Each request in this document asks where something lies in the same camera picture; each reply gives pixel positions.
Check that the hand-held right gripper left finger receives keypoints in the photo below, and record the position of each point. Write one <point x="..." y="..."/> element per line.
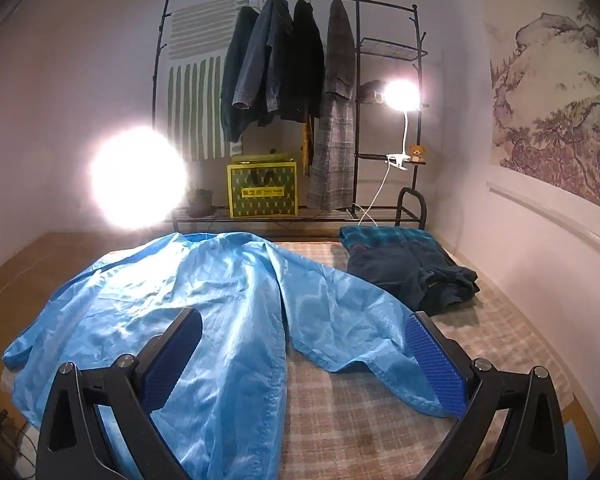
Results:
<point x="172" y="360"/>

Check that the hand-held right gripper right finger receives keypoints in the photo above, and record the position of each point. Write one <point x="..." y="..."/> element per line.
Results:
<point x="434" y="365"/>

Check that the light blue work coat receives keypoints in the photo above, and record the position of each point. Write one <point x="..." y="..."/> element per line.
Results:
<point x="230" y="310"/>

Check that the black metal clothes rack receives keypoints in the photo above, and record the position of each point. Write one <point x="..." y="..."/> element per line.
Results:
<point x="357" y="60"/>

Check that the plaid blanket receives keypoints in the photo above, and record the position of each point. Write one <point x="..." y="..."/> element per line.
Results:
<point x="360" y="410"/>

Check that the folded dark blue garment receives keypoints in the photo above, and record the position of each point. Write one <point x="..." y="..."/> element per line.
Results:
<point x="404" y="275"/>

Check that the folded teal plaid garment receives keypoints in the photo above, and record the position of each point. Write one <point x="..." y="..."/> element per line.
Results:
<point x="374" y="237"/>

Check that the potted plant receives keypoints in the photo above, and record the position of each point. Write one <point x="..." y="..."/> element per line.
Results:
<point x="201" y="205"/>

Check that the yellow green patterned box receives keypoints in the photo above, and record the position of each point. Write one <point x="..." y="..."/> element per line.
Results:
<point x="260" y="200"/>

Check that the small teddy bear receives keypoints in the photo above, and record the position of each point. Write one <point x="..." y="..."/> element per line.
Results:
<point x="417" y="152"/>

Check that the yellow scarf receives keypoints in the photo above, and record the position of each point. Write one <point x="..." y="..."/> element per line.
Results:
<point x="306" y="150"/>

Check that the grey plaid coat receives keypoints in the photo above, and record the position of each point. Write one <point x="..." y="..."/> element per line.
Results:
<point x="335" y="135"/>

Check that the white clip lamp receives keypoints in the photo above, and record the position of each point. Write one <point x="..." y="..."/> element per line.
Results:
<point x="402" y="94"/>

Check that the dark item on rack shelf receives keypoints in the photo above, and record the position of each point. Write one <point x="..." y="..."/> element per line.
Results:
<point x="369" y="91"/>

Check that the dark green jacket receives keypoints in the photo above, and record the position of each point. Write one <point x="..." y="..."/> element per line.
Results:
<point x="235" y="85"/>

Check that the denim jacket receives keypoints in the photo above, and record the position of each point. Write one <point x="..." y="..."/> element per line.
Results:
<point x="265" y="50"/>

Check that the black jacket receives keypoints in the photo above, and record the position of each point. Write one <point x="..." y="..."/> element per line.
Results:
<point x="302" y="60"/>

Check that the black metal loop rail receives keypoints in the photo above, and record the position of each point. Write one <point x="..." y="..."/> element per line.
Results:
<point x="412" y="190"/>

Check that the green striped wall hanging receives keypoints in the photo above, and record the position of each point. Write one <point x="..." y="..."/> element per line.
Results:
<point x="195" y="85"/>

